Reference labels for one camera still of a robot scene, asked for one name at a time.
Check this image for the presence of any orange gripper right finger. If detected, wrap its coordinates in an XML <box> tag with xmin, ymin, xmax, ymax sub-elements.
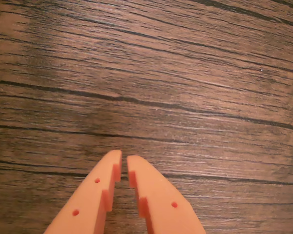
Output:
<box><xmin>126</xmin><ymin>155</ymin><xmax>207</xmax><ymax>234</ymax></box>

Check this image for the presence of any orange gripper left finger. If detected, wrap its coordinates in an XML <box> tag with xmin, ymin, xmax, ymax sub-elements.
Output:
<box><xmin>43</xmin><ymin>150</ymin><xmax>123</xmax><ymax>234</ymax></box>

